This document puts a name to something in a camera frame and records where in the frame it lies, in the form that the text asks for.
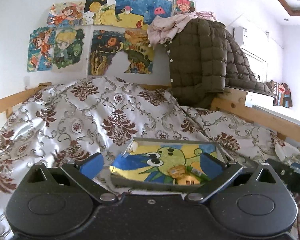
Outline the pink crumpled cloth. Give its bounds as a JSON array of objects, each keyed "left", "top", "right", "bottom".
[{"left": 147, "top": 11, "right": 216, "bottom": 48}]

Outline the anime girl poster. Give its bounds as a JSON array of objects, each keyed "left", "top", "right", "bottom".
[{"left": 27, "top": 27, "right": 56, "bottom": 73}]

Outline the green white snack stick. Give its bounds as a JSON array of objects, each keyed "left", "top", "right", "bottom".
[{"left": 186, "top": 166, "right": 210, "bottom": 183}]

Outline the blond boy poster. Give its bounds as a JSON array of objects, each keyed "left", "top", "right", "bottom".
[{"left": 52, "top": 28, "right": 85, "bottom": 73}]

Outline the moon night poster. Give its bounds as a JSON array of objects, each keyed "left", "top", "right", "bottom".
[{"left": 83, "top": 0, "right": 116, "bottom": 25}]

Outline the olive quilted down jacket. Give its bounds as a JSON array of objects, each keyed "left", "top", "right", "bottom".
[{"left": 168, "top": 18, "right": 271, "bottom": 108}]

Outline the landscape flower painting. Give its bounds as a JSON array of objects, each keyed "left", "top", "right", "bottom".
[{"left": 123, "top": 29, "right": 154, "bottom": 74}]

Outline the floral patterned bedspread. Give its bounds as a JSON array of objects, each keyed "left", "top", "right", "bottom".
[{"left": 0, "top": 77, "right": 300, "bottom": 239}]

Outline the gold foil snack pack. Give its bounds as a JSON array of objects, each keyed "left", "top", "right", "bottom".
[{"left": 168, "top": 165, "right": 187, "bottom": 180}]

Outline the yellow blue fish painting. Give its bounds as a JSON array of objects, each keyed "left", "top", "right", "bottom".
[{"left": 112, "top": 0, "right": 172, "bottom": 29}]

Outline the wooden bed frame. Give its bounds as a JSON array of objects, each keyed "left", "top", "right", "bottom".
[{"left": 0, "top": 82, "right": 300, "bottom": 143}]

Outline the flying girl poster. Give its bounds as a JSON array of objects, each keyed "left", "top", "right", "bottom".
[{"left": 46, "top": 1, "right": 85, "bottom": 28}]

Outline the red haired face poster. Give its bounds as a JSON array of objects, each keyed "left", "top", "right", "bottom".
[{"left": 172, "top": 0, "right": 196, "bottom": 16}]

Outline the colourful patterned bag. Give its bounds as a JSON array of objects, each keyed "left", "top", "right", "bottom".
[{"left": 266, "top": 80, "right": 293, "bottom": 108}]

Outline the swirly sun painting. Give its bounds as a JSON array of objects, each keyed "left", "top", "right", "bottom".
[{"left": 88, "top": 30, "right": 125, "bottom": 76}]

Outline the grey box with painted bottom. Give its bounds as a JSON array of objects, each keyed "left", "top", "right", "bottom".
[{"left": 109, "top": 138, "right": 229, "bottom": 192}]

